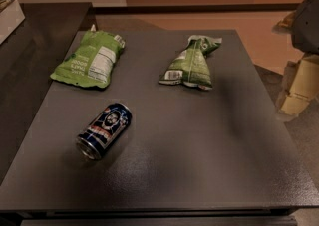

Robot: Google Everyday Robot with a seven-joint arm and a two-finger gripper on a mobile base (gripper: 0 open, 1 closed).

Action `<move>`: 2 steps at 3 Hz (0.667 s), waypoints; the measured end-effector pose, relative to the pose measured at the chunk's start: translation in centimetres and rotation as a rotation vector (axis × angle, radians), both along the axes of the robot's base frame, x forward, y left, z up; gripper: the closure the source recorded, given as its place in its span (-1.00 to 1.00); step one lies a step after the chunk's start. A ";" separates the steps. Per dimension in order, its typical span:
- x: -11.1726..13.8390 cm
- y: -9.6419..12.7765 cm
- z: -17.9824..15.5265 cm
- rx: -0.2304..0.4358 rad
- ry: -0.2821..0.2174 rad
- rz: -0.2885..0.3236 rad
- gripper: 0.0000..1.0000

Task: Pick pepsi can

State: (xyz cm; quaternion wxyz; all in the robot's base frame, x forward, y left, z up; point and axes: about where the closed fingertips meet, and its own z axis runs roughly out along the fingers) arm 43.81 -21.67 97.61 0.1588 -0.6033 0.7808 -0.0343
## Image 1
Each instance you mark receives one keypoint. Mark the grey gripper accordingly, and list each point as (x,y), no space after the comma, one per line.
(307,26)

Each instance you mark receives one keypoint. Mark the blue pepsi can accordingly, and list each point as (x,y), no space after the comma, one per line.
(103,131)

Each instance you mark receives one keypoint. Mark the crumpled green chip bag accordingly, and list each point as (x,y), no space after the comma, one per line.
(190,67)

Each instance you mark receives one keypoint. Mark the green chip bag flat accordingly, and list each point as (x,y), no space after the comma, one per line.
(90,66)

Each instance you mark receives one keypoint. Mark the white box on left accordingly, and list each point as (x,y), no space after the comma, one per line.
(10,18)

